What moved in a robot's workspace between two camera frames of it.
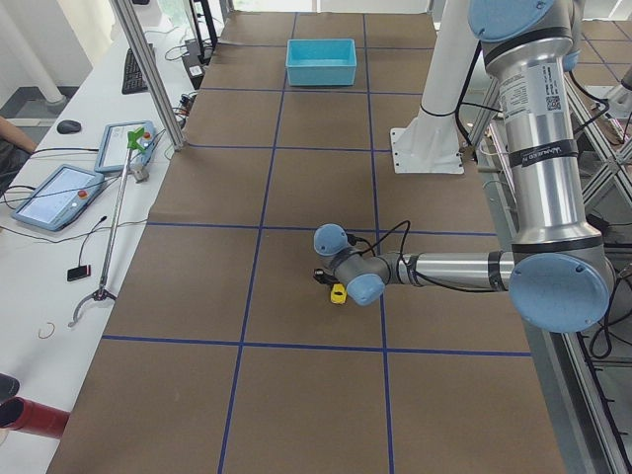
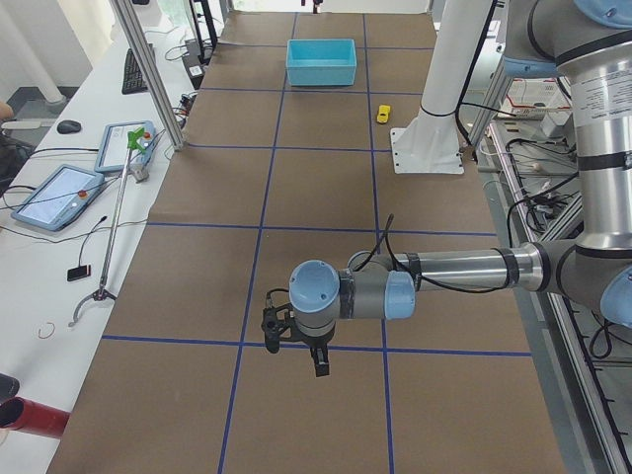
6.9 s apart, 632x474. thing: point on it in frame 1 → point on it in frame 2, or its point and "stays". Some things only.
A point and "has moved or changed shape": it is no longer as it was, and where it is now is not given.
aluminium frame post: (150, 74) stays
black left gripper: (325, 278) → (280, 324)
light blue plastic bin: (321, 61) stays
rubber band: (49, 334) stays
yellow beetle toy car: (338, 293) has moved or changed shape
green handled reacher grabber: (135, 137) stays
